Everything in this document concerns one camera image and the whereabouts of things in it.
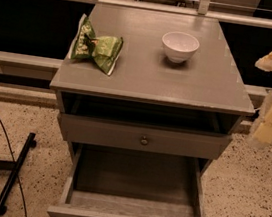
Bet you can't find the grey wooden drawer cabinet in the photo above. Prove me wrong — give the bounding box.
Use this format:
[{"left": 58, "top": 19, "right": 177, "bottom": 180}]
[{"left": 42, "top": 0, "right": 268, "bottom": 170}]

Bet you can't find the black metal stand base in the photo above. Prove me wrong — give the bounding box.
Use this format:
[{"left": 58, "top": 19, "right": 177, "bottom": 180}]
[{"left": 0, "top": 133, "right": 36, "bottom": 216}]

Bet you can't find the grey drawer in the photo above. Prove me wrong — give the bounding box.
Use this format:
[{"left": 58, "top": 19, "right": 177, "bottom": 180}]
[
  {"left": 48, "top": 145, "right": 205, "bottom": 217},
  {"left": 58, "top": 113, "right": 232, "bottom": 160}
]

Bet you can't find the grey top drawer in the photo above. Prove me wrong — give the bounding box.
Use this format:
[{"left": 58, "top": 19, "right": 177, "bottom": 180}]
[{"left": 58, "top": 113, "right": 232, "bottom": 160}]

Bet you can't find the white ceramic bowl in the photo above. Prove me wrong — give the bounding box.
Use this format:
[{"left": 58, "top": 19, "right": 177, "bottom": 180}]
[{"left": 162, "top": 31, "right": 200, "bottom": 63}]

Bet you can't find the green crumpled chip bag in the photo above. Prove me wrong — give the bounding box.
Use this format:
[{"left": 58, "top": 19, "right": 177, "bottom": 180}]
[{"left": 68, "top": 14, "right": 124, "bottom": 76}]

